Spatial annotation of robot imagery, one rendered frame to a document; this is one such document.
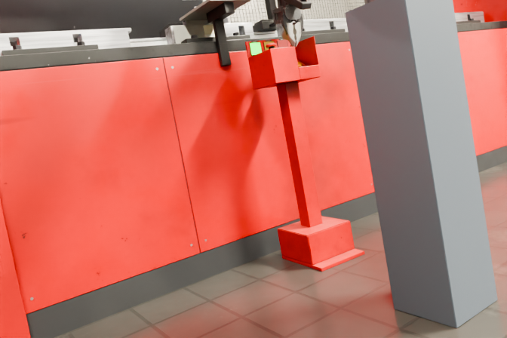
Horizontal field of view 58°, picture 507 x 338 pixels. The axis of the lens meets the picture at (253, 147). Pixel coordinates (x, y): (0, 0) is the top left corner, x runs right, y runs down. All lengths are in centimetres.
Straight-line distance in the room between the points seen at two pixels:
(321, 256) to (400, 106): 75
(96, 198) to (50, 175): 16
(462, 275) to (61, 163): 118
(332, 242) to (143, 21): 144
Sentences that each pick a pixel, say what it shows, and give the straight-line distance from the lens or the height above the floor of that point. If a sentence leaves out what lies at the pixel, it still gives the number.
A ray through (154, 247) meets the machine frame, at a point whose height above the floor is 17.
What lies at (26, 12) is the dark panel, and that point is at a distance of 231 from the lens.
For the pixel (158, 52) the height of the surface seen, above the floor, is 85.
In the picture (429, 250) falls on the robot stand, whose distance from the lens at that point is 117.
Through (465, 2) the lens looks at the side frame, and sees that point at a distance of 361.
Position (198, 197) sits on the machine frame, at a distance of 172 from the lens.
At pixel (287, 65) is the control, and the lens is 164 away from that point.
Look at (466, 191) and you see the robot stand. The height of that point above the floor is 29.
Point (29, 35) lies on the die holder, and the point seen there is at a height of 96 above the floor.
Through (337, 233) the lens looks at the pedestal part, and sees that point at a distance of 172.
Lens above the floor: 56
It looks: 4 degrees down
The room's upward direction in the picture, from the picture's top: 10 degrees counter-clockwise
